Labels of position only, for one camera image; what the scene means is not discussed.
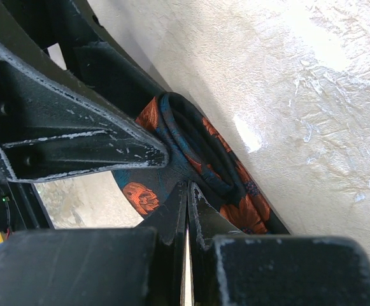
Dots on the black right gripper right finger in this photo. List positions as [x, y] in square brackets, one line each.
[230, 267]

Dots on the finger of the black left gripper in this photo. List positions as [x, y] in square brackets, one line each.
[89, 51]
[52, 126]

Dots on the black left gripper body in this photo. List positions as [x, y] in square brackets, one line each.
[21, 208]

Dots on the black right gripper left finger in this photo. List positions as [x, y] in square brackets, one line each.
[142, 265]

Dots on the black orange floral tie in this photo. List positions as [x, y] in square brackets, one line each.
[197, 153]

